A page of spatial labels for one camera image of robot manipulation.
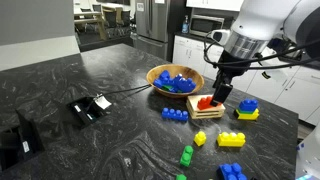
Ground blue soap bottle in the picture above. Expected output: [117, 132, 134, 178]
[182, 15, 189, 34]

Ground green block at edge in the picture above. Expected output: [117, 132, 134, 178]
[176, 174, 187, 180]

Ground green two-stud block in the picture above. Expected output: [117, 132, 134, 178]
[180, 145, 194, 167]

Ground black left outlet box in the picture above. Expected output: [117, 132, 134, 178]
[0, 111, 45, 172]

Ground blue blocks in bowl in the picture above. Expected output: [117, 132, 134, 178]
[153, 70, 196, 93]

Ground red long block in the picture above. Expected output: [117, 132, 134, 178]
[197, 96, 213, 110]

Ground wooden bowl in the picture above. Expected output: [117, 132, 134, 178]
[146, 64, 204, 98]

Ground white paper tag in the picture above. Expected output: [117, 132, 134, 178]
[94, 95, 111, 109]

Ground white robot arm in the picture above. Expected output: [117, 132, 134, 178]
[207, 0, 320, 106]

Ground stainless steel refrigerator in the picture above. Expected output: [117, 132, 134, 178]
[134, 0, 188, 63]

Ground blue block on stack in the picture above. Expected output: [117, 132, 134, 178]
[239, 99, 258, 112]

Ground long yellow block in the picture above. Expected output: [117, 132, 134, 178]
[217, 132, 246, 147]

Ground white kitchen cabinets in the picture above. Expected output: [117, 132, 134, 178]
[173, 34, 320, 125]

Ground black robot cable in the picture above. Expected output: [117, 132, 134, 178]
[202, 30, 320, 72]

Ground long blue block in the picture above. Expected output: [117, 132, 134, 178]
[161, 108, 189, 121]

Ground black table outlet box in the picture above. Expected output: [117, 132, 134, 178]
[67, 96, 108, 128]

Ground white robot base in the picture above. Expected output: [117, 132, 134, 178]
[295, 123, 320, 180]

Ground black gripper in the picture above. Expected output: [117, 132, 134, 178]
[210, 51, 261, 106]

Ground wooden dining table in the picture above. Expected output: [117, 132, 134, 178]
[74, 11, 107, 41]

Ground green block in stack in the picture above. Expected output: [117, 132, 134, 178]
[237, 108, 259, 114]

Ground small wooden pallet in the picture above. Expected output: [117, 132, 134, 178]
[186, 95, 226, 119]

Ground silver microwave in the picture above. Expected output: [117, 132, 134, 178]
[189, 15, 224, 37]

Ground small yellow block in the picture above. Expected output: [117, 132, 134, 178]
[194, 131, 206, 146]

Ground yellow block under stack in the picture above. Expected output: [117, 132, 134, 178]
[234, 109, 259, 120]

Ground large blue block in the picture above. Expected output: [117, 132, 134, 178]
[217, 163, 248, 180]

